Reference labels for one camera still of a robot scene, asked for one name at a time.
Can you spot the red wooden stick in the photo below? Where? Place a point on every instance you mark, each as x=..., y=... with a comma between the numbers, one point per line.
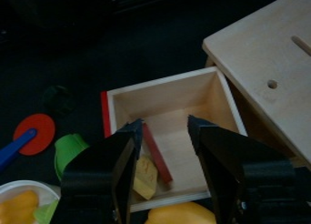
x=158, y=157

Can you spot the yellow toy cheese piece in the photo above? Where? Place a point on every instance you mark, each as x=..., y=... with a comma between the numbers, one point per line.
x=146, y=176

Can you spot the white toy saucepan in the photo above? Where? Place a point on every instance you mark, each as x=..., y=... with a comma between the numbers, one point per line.
x=44, y=189

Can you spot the yellow toy food piece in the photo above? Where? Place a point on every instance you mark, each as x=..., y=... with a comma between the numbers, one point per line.
x=18, y=209

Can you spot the wooden drawer with red front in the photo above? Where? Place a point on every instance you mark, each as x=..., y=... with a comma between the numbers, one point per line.
x=178, y=94

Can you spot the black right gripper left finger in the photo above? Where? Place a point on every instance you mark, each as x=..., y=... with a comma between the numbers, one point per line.
x=96, y=179

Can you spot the green toy leaf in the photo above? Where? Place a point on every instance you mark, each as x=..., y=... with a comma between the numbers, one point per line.
x=68, y=148

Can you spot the yellow toy fruit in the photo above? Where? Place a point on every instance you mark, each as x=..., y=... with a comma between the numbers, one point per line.
x=182, y=215

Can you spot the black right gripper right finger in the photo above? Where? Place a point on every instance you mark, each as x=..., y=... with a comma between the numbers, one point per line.
x=251, y=179

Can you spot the light green toy piece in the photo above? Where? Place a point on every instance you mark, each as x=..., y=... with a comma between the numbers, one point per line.
x=47, y=214

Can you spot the toy pizza cutter red wheel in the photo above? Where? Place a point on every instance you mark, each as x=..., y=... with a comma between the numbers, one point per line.
x=38, y=133

